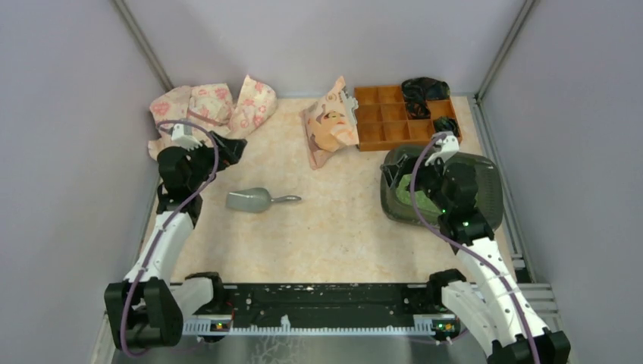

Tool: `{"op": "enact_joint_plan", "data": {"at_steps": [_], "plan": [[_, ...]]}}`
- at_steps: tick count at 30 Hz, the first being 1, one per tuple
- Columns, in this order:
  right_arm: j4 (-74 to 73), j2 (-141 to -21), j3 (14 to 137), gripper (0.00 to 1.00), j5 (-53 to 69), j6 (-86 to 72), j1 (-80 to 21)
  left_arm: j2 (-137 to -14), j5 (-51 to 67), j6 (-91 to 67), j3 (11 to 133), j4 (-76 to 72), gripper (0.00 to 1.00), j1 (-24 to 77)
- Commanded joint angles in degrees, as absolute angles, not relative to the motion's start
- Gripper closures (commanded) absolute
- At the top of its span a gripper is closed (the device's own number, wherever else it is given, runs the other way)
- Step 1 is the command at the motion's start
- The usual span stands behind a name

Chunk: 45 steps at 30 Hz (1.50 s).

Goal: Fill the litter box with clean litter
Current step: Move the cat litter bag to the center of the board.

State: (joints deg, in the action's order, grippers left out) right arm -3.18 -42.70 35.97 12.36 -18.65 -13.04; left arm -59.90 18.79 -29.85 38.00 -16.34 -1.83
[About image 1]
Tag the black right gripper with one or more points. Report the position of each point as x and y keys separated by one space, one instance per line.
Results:
x=407 y=166

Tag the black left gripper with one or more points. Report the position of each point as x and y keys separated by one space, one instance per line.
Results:
x=229 y=150

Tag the grey metal scoop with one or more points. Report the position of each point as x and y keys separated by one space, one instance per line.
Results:
x=255 y=200

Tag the orange cat litter bag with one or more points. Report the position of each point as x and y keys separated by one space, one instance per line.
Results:
x=326 y=127

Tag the piano-key bag clip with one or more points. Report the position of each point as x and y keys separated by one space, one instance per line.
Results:
x=351 y=105

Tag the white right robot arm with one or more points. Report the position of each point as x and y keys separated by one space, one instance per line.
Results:
x=448 y=198

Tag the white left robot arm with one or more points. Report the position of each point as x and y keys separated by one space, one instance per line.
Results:
x=143 y=310

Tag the dark green litter box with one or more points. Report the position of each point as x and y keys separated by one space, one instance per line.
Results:
x=489 y=198

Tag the pink patterned cloth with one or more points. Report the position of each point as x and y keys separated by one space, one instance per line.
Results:
x=213 y=107

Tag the orange compartment tray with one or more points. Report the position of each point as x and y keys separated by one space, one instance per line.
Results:
x=383 y=123

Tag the small dark cloth ball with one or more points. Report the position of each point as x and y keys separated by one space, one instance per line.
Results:
x=445 y=124

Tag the dark cloth on tray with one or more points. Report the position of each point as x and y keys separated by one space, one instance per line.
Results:
x=418 y=91

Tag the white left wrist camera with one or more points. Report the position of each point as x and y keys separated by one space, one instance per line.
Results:
x=182 y=135

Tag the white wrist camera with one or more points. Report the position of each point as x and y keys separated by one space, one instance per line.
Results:
x=444 y=146
x=182 y=135

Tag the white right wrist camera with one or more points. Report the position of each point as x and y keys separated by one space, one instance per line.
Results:
x=444 y=146

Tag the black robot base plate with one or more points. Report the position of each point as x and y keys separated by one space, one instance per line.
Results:
x=389 y=309

